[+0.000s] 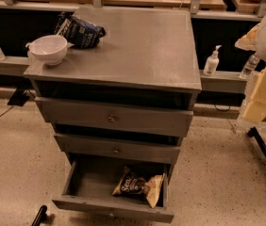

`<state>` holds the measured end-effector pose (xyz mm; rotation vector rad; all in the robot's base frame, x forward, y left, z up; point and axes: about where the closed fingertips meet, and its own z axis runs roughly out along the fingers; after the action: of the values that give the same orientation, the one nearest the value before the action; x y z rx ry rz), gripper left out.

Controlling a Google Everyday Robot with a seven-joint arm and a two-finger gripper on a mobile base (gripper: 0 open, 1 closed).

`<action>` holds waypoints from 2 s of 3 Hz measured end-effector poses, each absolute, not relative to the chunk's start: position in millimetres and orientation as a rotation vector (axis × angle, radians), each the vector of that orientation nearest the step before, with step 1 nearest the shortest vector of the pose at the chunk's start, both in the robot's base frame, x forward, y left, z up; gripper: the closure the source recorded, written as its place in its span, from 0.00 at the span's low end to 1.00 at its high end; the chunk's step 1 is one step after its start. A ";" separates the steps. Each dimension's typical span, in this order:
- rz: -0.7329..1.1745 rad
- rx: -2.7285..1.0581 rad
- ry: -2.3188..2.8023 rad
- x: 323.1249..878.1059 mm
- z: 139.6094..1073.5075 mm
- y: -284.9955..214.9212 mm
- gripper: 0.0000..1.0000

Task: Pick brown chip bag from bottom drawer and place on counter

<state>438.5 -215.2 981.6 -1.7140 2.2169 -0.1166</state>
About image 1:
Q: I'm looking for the grey middle drawer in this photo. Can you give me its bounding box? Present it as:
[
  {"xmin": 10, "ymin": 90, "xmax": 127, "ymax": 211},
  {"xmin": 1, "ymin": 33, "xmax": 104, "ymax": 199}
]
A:
[{"xmin": 55, "ymin": 134, "xmax": 180, "ymax": 164}]

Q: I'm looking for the grey drawer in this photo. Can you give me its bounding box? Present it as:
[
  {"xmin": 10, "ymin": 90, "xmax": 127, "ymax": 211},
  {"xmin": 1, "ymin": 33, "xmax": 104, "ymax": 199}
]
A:
[
  {"xmin": 36, "ymin": 97, "xmax": 193, "ymax": 137},
  {"xmin": 52, "ymin": 156, "xmax": 175, "ymax": 223},
  {"xmin": 55, "ymin": 134, "xmax": 180, "ymax": 164}
]

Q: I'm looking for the grey drawer cabinet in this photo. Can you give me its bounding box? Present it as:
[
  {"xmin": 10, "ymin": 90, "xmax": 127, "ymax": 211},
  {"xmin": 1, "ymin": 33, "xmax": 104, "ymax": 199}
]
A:
[{"xmin": 24, "ymin": 6, "xmax": 203, "ymax": 166}]

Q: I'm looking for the white pump bottle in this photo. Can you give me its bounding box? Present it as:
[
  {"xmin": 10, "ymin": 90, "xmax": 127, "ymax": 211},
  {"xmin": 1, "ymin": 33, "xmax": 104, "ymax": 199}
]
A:
[{"xmin": 203, "ymin": 45, "xmax": 221, "ymax": 76}]

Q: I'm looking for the grey rail shelf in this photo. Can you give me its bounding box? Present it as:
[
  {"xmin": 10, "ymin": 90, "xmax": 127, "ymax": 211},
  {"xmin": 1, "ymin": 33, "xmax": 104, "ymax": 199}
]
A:
[{"xmin": 0, "ymin": 56, "xmax": 246, "ymax": 94}]

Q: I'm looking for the grey top drawer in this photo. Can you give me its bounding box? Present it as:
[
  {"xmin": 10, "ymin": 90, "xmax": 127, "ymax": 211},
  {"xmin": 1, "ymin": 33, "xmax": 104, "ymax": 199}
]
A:
[{"xmin": 36, "ymin": 97, "xmax": 193, "ymax": 137}]

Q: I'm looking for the dark blue chip bag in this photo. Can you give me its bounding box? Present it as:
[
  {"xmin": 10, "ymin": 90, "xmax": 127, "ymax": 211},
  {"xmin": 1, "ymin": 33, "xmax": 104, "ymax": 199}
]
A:
[{"xmin": 54, "ymin": 12, "xmax": 106, "ymax": 49}]

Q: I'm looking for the white bowl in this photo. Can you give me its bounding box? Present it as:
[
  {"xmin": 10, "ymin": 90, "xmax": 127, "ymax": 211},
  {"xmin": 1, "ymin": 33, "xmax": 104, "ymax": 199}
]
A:
[{"xmin": 25, "ymin": 35, "xmax": 68, "ymax": 66}]

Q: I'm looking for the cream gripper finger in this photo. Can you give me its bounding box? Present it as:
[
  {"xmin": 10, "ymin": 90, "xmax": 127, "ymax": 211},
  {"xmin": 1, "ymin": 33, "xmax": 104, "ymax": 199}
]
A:
[
  {"xmin": 242, "ymin": 67, "xmax": 266, "ymax": 123},
  {"xmin": 235, "ymin": 24, "xmax": 258, "ymax": 51}
]

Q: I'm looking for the brown chip bag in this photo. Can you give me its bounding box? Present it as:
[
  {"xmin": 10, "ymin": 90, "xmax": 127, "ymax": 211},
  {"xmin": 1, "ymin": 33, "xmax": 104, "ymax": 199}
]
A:
[{"xmin": 112, "ymin": 167, "xmax": 165, "ymax": 208}]

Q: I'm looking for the grey bottom drawer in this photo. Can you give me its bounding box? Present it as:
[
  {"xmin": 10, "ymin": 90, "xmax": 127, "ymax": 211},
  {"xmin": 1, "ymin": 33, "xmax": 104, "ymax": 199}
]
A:
[{"xmin": 52, "ymin": 156, "xmax": 175, "ymax": 223}]

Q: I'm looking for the black post bottom left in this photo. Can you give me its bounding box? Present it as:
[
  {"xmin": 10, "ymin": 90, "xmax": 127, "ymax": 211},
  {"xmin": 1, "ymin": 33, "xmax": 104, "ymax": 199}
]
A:
[{"xmin": 31, "ymin": 205, "xmax": 47, "ymax": 226}]

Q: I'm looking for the clear water bottle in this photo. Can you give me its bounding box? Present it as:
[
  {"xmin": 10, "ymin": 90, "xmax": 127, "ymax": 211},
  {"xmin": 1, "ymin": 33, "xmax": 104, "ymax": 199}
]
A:
[{"xmin": 239, "ymin": 54, "xmax": 260, "ymax": 79}]

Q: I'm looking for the black power box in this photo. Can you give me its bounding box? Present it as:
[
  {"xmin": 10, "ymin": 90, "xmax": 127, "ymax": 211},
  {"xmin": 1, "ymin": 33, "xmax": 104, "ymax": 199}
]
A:
[{"xmin": 8, "ymin": 88, "xmax": 29, "ymax": 106}]

